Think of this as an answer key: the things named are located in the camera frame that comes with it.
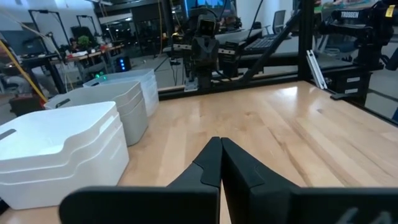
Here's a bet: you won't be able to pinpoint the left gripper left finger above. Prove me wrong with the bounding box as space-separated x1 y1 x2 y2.
167 136 223 188

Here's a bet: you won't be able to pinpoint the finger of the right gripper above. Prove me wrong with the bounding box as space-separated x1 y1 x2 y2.
192 37 206 67
205 39 220 67

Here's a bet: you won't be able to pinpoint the black aluminium frame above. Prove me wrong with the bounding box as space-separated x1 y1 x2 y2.
157 0 317 101

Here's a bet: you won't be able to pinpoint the gray office chair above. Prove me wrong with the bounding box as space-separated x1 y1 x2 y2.
266 9 287 35

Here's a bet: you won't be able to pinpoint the black backlit keyboard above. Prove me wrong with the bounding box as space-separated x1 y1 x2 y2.
244 34 282 52

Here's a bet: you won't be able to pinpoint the small green potted plant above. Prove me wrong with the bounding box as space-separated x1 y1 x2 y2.
76 34 91 48

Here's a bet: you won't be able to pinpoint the dark red box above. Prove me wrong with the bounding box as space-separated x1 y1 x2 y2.
8 94 46 116

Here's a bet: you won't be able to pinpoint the silver aluminium bracket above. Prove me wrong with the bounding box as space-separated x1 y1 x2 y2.
305 49 328 91

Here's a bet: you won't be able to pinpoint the black computer blue lights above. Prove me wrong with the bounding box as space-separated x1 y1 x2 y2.
115 55 132 73

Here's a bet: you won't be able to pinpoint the gray plastic basket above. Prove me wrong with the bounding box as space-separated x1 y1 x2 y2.
118 102 149 147
114 93 146 114
44 80 143 105

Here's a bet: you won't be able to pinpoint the black labelled equipment boxes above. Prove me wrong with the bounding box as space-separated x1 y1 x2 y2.
323 67 369 105

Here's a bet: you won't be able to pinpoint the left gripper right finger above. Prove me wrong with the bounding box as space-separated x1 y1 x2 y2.
220 137 302 224

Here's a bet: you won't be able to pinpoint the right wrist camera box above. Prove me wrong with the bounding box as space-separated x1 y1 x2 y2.
197 18 218 39

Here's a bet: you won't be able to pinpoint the yellow hanging cable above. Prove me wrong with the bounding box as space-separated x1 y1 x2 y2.
0 39 48 103

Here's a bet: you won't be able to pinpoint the lit computer monitor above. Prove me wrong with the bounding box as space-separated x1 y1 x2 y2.
183 0 237 16

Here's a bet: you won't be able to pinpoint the cluttered workbench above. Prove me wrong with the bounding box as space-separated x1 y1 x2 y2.
21 43 125 94

